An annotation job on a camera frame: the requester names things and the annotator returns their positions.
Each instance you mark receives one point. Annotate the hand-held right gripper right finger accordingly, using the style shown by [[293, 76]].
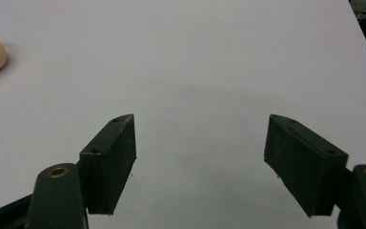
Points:
[[305, 165]]

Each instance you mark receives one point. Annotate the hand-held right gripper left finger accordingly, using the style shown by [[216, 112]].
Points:
[[108, 165]]

